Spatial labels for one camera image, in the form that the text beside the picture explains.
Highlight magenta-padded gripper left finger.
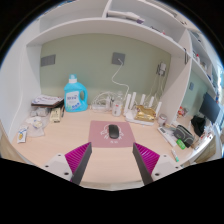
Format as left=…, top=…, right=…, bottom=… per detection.
left=40, top=142, right=93, bottom=186

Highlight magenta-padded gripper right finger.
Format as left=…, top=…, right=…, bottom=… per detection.
left=132, top=142, right=183, bottom=186

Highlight black computer mouse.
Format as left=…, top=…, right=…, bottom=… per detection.
left=108, top=124, right=120, bottom=140

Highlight pink printed mouse pad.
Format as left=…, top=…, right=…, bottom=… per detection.
left=87, top=120, right=136, bottom=149

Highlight small green case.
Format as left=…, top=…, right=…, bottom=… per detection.
left=176, top=138, right=187, bottom=150

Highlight white remote control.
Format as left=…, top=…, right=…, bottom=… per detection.
left=157, top=125, right=178, bottom=148

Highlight grey pencil case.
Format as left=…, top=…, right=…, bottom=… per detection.
left=173, top=124, right=196, bottom=148

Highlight small silver can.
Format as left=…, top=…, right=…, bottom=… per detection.
left=157, top=113, right=168, bottom=127

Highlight clear plastic bags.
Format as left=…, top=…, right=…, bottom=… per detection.
left=26, top=107, right=51, bottom=138

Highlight small white snack packet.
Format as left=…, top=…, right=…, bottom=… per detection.
left=16, top=124, right=29, bottom=144

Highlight yellow small box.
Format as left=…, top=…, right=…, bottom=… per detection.
left=49, top=107, right=63, bottom=123

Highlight black cloth bag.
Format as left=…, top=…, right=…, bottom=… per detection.
left=191, top=115, right=207, bottom=138

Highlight gold foil bag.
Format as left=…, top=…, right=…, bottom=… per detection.
left=134, top=104, right=157, bottom=122

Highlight white router with antennas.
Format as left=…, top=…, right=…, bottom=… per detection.
left=123, top=91, right=163, bottom=126

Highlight stack of books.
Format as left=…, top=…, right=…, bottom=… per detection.
left=31, top=94, right=64, bottom=108

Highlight blue detergent bottle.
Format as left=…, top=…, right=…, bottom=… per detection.
left=63, top=73, right=89, bottom=113

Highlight black monitor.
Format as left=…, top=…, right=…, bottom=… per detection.
left=198, top=92, right=221, bottom=124

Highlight white shelf unit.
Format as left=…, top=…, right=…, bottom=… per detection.
left=25, top=0, right=219, bottom=99

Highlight white power strip with cables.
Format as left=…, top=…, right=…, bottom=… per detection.
left=90, top=91, right=114, bottom=112

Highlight white wall charger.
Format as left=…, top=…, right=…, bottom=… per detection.
left=156, top=61, right=168, bottom=77

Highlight white power cable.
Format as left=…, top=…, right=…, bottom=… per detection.
left=111, top=59, right=130, bottom=98

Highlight grey wall switch plate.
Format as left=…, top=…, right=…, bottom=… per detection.
left=40, top=54, right=57, bottom=68

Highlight grey wall socket plate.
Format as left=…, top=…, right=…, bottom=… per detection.
left=111, top=51, right=126, bottom=66

